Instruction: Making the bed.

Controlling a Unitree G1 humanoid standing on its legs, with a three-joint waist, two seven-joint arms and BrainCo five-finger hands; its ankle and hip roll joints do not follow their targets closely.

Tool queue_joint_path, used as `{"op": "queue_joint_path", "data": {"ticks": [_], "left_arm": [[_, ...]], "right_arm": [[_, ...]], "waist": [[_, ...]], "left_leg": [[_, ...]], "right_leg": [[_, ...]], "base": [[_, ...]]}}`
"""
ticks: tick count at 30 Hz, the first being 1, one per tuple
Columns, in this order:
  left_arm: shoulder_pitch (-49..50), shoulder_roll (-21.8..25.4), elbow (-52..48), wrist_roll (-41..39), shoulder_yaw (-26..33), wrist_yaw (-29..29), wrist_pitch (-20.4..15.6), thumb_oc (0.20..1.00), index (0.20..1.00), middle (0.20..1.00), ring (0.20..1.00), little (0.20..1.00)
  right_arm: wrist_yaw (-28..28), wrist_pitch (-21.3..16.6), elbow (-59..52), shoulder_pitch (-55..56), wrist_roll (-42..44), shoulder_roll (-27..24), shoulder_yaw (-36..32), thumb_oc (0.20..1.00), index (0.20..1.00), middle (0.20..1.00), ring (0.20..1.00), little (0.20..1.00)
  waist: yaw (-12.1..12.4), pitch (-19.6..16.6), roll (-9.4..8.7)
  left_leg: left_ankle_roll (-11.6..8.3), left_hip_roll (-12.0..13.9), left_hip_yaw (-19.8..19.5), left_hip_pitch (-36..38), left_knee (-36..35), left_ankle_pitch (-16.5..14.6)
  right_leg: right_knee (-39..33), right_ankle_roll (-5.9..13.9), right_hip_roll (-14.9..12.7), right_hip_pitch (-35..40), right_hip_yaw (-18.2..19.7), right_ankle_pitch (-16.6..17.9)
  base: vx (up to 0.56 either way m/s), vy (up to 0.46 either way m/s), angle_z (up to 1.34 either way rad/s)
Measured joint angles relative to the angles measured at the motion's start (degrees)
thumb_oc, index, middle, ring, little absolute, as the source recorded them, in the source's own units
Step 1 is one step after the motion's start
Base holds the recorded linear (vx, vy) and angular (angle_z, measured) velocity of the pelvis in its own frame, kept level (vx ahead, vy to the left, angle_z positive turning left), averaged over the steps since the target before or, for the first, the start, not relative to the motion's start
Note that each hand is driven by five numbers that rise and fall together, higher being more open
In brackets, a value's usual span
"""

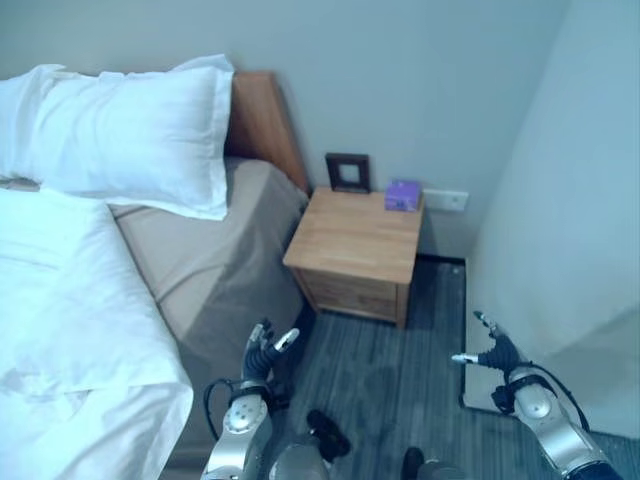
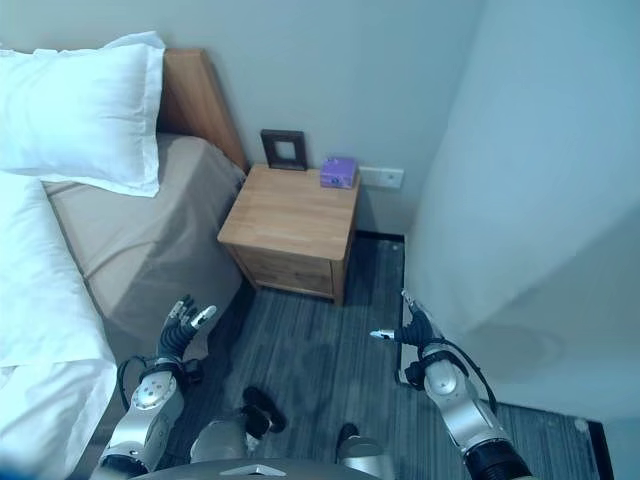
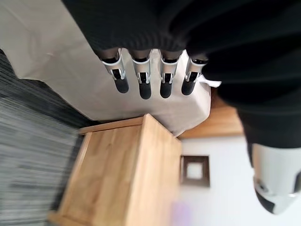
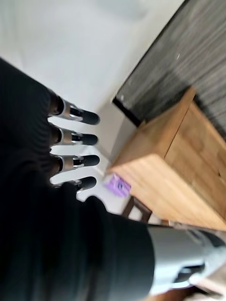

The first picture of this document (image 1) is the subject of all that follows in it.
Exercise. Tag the wooden nightstand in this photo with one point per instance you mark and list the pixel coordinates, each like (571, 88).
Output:
(357, 255)

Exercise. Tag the white pillow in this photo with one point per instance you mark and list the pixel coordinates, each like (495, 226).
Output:
(120, 135)

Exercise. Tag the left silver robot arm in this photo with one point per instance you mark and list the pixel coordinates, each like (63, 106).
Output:
(240, 430)

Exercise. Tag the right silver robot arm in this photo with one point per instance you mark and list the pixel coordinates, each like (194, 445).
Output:
(550, 425)

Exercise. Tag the purple tissue box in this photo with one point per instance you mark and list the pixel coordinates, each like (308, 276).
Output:
(401, 195)

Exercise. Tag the right robot leg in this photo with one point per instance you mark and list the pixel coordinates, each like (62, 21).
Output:
(430, 467)

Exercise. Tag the white duvet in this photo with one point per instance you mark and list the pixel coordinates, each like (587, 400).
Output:
(75, 325)

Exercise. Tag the beige mattress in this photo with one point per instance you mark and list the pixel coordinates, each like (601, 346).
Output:
(220, 255)

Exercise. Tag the robot leg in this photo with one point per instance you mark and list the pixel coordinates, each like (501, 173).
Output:
(312, 445)
(430, 467)

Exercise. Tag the dark picture frame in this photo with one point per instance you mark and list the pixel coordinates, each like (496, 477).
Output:
(348, 173)

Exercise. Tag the left robot leg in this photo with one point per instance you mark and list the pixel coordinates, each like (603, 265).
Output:
(312, 445)

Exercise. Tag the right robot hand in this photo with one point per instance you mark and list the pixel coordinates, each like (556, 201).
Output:
(500, 353)

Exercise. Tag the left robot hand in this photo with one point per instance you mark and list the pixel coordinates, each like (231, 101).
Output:
(258, 357)

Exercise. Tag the white wall socket plate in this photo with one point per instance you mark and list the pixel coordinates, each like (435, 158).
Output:
(446, 199)

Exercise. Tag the wooden headboard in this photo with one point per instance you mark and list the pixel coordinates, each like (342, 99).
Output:
(262, 127)

